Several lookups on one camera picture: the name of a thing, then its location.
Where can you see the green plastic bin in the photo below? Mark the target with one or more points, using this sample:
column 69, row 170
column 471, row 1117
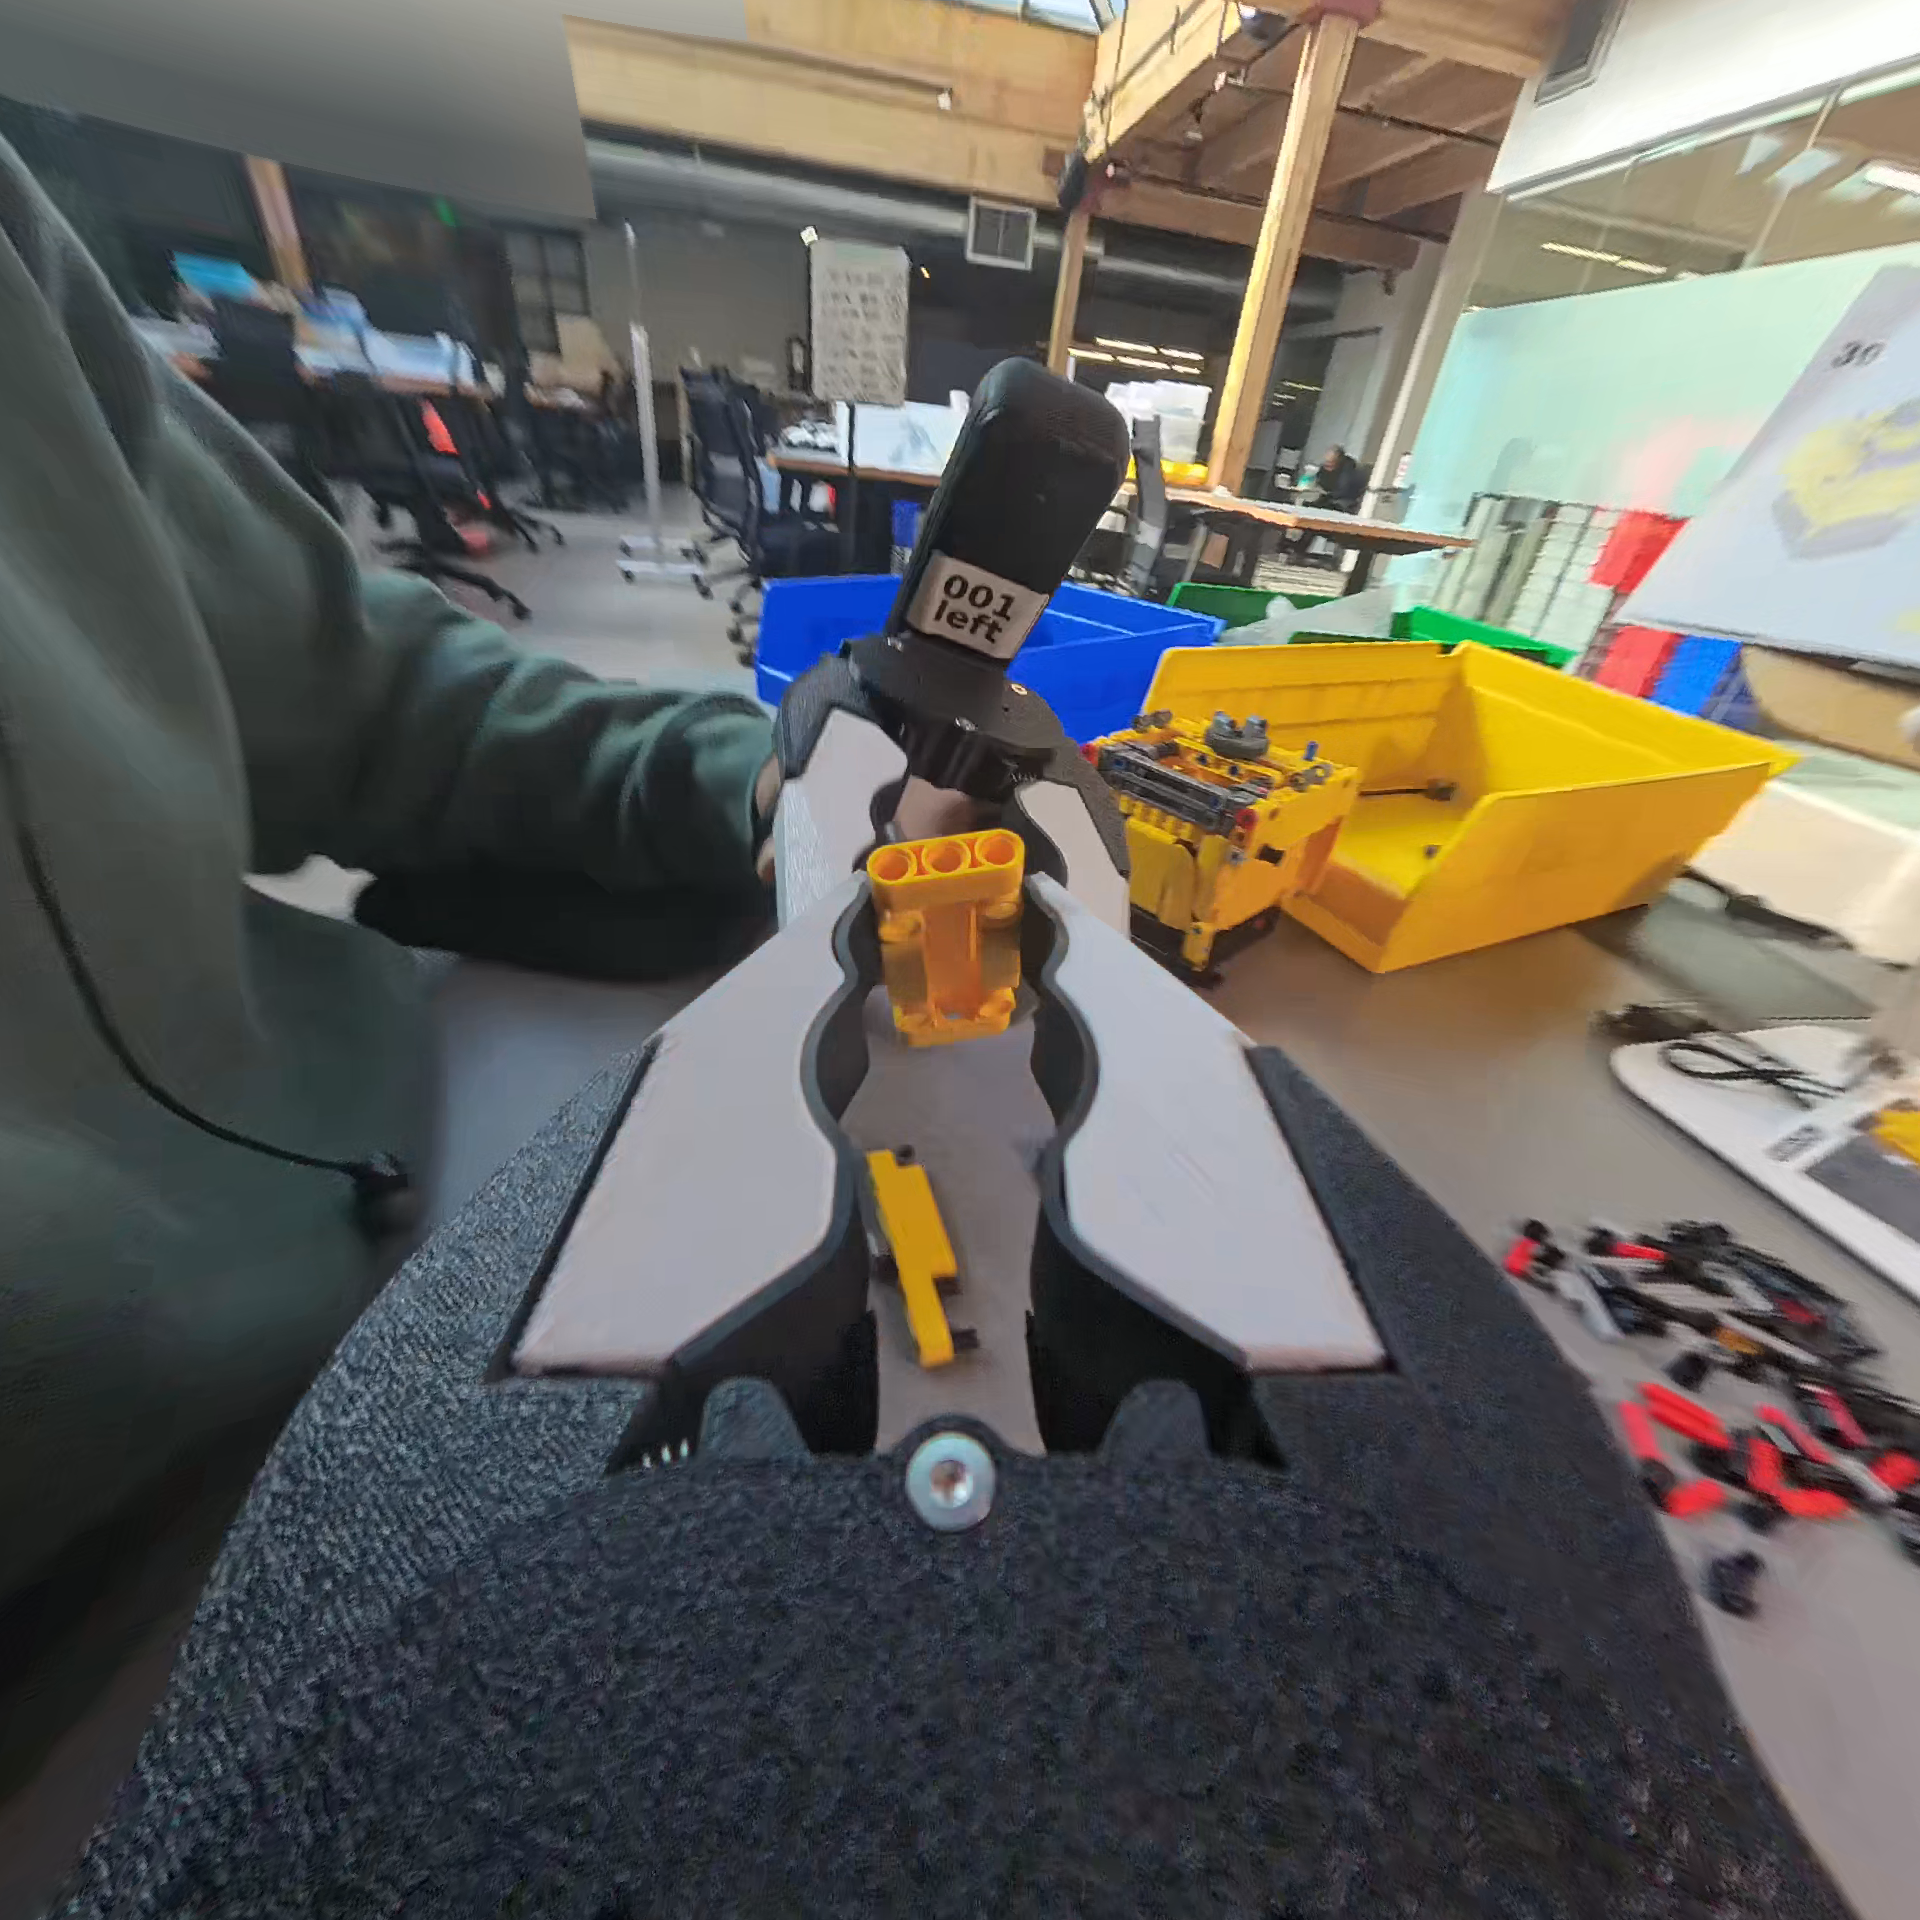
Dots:
column 1471, row 627

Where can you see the black office chair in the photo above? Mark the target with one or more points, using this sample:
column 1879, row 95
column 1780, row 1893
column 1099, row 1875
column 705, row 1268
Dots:
column 751, row 494

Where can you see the long wooden desk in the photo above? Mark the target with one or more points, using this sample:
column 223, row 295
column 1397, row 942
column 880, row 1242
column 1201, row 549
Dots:
column 1275, row 518

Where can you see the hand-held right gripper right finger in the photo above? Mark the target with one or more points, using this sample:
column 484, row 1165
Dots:
column 1184, row 1200

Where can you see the air vent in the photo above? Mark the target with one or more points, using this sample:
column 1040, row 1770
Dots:
column 1002, row 236

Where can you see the wooden post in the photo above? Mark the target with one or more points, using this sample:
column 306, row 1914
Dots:
column 1283, row 255

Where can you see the white wall chart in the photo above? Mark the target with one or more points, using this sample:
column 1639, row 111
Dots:
column 857, row 323

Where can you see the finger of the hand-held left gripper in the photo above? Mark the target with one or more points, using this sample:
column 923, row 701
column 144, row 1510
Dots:
column 826, row 810
column 1073, row 848

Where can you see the lego instruction booklet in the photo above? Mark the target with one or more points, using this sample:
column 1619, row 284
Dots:
column 1800, row 494

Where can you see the red plastic crate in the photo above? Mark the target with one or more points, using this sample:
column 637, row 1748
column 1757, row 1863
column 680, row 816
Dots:
column 1634, row 548

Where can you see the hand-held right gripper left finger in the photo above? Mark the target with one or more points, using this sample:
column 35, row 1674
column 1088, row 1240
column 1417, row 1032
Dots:
column 690, row 1200

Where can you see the printed lego leaflet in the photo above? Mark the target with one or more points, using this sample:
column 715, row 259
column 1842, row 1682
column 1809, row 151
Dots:
column 1875, row 1172

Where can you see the yellow lego panel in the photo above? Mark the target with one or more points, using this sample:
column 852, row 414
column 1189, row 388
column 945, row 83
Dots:
column 945, row 960

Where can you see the yellow black lego truck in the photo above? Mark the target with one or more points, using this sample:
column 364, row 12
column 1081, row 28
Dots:
column 1201, row 885

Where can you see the white board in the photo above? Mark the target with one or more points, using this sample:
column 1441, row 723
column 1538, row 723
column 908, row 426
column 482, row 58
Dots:
column 1740, row 1155

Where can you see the yellow plastic bin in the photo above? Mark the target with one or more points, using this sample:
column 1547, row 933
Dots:
column 1546, row 810

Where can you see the white rolling stand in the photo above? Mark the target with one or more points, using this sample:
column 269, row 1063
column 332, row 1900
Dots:
column 637, row 451

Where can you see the person's green hoodie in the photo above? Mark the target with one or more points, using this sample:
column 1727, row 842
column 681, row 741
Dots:
column 148, row 901

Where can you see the pile of small lego parts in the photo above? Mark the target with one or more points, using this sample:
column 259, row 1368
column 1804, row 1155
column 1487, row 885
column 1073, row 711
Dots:
column 1724, row 1320

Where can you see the yellow lego beam assembly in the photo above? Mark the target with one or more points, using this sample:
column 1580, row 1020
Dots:
column 915, row 1245

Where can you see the blue plastic bin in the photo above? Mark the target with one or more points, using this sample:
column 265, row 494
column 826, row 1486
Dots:
column 1108, row 662

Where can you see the person's left hand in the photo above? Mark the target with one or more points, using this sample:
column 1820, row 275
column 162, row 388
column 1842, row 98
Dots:
column 763, row 820

